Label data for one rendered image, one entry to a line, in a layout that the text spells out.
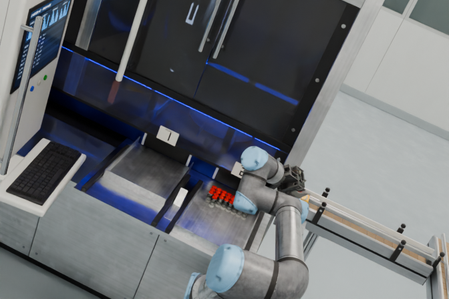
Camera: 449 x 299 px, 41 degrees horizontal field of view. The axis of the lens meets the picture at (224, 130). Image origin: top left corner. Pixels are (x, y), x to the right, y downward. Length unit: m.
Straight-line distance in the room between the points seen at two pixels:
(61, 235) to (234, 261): 1.61
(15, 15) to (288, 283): 1.13
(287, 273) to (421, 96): 5.73
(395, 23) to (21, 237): 4.90
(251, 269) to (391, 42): 5.64
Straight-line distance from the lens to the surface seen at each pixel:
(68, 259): 3.01
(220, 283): 1.46
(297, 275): 1.51
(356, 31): 2.20
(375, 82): 7.05
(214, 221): 2.35
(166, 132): 2.48
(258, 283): 1.46
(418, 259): 2.71
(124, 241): 2.81
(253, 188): 1.80
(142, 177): 2.43
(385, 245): 2.66
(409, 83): 7.05
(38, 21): 1.96
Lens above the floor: 2.20
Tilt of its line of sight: 26 degrees down
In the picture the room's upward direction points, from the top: 23 degrees clockwise
